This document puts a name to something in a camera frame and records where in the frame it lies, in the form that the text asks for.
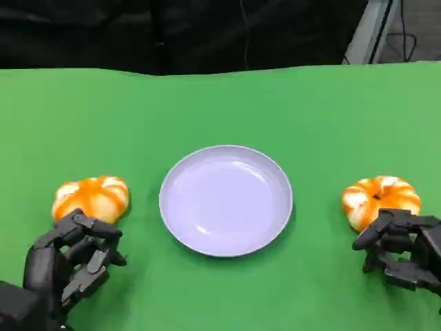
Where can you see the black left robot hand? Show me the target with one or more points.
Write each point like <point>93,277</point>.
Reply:
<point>44,262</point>

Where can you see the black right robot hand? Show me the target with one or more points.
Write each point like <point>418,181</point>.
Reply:
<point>423,248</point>

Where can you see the orange and white bread roll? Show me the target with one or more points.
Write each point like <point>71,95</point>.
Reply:
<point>93,196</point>
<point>379,193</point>

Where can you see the lilac plate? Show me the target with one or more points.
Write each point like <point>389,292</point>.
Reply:
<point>224,203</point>

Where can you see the green table cloth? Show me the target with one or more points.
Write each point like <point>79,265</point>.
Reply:
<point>220,110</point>

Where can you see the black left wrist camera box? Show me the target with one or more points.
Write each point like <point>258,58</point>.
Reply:
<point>20,310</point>

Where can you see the grey metal frame post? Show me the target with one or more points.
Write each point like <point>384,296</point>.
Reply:
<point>373,31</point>

